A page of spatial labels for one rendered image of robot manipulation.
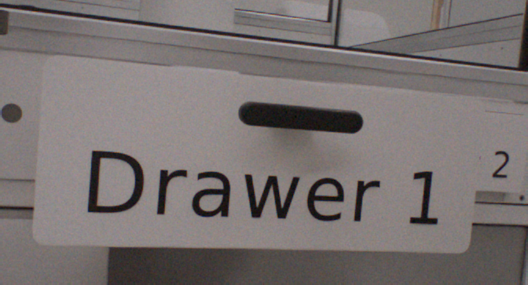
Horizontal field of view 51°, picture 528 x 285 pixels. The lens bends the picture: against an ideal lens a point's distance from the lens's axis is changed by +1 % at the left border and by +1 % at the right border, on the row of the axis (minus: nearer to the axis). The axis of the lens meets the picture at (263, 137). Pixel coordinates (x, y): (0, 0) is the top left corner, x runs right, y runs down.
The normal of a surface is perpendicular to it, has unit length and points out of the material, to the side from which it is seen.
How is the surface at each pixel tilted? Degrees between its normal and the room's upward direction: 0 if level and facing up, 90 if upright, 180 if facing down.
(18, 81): 90
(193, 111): 90
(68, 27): 90
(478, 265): 90
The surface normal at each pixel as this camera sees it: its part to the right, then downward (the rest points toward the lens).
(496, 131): 0.26, 0.08
